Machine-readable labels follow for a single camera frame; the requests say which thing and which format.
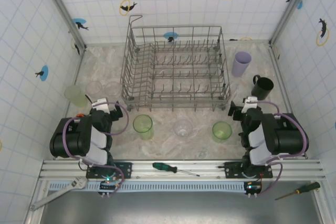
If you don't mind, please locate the black seal ring sticker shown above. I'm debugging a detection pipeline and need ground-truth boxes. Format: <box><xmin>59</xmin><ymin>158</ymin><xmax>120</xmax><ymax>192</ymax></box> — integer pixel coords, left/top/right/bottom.
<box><xmin>71</xmin><ymin>37</ymin><xmax>81</xmax><ymax>56</ymax></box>

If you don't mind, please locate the clear round glass cup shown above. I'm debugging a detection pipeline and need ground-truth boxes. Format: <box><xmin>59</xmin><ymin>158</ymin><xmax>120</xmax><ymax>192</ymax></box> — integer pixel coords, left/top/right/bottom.
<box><xmin>173</xmin><ymin>119</ymin><xmax>193</xmax><ymax>138</ymax></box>

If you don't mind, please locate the black mug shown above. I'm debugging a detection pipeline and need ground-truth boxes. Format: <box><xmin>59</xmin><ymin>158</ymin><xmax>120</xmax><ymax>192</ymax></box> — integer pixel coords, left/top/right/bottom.
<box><xmin>251</xmin><ymin>74</ymin><xmax>275</xmax><ymax>98</ymax></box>

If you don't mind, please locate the aluminium mounting rail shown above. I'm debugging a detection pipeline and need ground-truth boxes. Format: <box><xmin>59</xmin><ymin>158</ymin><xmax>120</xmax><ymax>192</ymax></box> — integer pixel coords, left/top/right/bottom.
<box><xmin>39</xmin><ymin>158</ymin><xmax>326</xmax><ymax>182</ymax></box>

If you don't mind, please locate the aluminium side rail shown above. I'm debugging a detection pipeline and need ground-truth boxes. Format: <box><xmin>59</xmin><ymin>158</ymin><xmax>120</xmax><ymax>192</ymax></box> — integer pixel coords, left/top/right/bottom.
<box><xmin>54</xmin><ymin>47</ymin><xmax>88</xmax><ymax>161</ymax></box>
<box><xmin>270</xmin><ymin>42</ymin><xmax>309</xmax><ymax>159</ymax></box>

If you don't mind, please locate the black yellow screwdriver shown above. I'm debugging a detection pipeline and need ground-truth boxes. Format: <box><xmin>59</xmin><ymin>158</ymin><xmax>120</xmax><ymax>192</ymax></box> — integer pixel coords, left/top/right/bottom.
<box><xmin>275</xmin><ymin>181</ymin><xmax>321</xmax><ymax>201</ymax></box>

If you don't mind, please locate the clear ribbed glass tumbler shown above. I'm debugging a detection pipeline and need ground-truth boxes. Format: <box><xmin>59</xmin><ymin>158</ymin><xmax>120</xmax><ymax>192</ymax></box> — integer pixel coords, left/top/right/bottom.
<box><xmin>85</xmin><ymin>80</ymin><xmax>103</xmax><ymax>98</ymax></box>
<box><xmin>104</xmin><ymin>81</ymin><xmax>123</xmax><ymax>98</ymax></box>

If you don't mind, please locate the lilac plastic cup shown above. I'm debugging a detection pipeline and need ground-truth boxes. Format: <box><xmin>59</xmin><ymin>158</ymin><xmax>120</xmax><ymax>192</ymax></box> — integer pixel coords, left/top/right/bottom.
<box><xmin>231</xmin><ymin>51</ymin><xmax>252</xmax><ymax>78</ymax></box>

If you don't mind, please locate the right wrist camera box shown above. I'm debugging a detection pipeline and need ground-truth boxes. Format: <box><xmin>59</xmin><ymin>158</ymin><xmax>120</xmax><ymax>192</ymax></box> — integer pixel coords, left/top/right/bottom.
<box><xmin>241</xmin><ymin>96</ymin><xmax>259</xmax><ymax>109</ymax></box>

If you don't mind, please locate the black seahorse ring sticker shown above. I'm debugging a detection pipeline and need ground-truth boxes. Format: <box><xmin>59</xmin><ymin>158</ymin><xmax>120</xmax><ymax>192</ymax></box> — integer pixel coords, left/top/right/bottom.
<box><xmin>316</xmin><ymin>18</ymin><xmax>330</xmax><ymax>47</ymax></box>

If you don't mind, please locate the steel adjustable wrench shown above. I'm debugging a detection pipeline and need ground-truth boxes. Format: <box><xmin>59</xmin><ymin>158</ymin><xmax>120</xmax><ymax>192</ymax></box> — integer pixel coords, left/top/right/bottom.
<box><xmin>29</xmin><ymin>176</ymin><xmax>87</xmax><ymax>211</ymax></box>

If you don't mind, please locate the small dolphin ring sticker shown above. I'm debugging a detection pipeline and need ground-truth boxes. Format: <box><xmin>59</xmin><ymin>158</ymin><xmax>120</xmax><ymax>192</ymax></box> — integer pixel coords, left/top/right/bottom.
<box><xmin>119</xmin><ymin>0</ymin><xmax>138</xmax><ymax>16</ymax></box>

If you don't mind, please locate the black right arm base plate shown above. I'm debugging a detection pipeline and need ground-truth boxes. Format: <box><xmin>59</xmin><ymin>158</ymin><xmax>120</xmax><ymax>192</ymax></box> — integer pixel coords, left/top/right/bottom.
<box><xmin>224</xmin><ymin>161</ymin><xmax>274</xmax><ymax>179</ymax></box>

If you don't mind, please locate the short green glass tumbler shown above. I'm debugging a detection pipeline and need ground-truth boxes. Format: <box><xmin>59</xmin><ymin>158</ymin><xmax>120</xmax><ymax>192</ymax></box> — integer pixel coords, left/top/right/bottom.
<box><xmin>212</xmin><ymin>121</ymin><xmax>233</xmax><ymax>143</ymax></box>

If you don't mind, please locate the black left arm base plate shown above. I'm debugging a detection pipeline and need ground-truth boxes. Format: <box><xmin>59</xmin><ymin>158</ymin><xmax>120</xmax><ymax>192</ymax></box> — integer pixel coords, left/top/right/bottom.
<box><xmin>86</xmin><ymin>161</ymin><xmax>132</xmax><ymax>180</ymax></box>

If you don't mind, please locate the aluminium frame post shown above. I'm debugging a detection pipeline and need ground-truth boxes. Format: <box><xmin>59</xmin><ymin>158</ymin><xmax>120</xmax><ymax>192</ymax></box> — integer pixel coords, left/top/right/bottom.
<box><xmin>36</xmin><ymin>0</ymin><xmax>87</xmax><ymax>51</ymax></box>
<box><xmin>269</xmin><ymin>0</ymin><xmax>316</xmax><ymax>48</ymax></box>

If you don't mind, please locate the frosted pale green cup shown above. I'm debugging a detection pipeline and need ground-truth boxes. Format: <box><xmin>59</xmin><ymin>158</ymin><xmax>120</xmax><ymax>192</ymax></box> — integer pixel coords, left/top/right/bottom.
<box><xmin>64</xmin><ymin>84</ymin><xmax>88</xmax><ymax>108</ymax></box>

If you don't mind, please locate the green handled screwdriver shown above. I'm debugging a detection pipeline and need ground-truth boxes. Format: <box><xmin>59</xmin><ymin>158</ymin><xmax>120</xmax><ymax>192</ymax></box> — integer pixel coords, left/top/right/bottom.
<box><xmin>152</xmin><ymin>162</ymin><xmax>201</xmax><ymax>177</ymax></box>

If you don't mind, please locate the tall green glass tumbler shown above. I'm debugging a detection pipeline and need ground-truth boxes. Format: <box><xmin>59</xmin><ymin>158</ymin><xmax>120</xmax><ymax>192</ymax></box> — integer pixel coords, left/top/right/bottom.
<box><xmin>132</xmin><ymin>114</ymin><xmax>154</xmax><ymax>141</ymax></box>

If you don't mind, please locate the slotted white cable duct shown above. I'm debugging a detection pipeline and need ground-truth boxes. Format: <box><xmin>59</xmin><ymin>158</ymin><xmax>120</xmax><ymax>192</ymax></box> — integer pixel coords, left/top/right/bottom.
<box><xmin>48</xmin><ymin>180</ymin><xmax>263</xmax><ymax>192</ymax></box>

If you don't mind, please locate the orange black tape measure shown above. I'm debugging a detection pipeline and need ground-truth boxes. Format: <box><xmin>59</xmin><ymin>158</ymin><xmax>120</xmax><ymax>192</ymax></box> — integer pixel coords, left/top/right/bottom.
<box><xmin>76</xmin><ymin>94</ymin><xmax>92</xmax><ymax>118</ymax></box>

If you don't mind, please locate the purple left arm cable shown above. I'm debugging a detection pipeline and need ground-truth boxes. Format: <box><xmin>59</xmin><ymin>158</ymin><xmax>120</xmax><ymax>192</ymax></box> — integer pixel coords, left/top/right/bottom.
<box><xmin>64</xmin><ymin>100</ymin><xmax>130</xmax><ymax>192</ymax></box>

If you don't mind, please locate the grey wire dish rack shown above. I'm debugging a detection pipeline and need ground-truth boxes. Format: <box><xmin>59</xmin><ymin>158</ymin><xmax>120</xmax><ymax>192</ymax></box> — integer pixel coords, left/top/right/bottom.
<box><xmin>120</xmin><ymin>15</ymin><xmax>232</xmax><ymax>112</ymax></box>

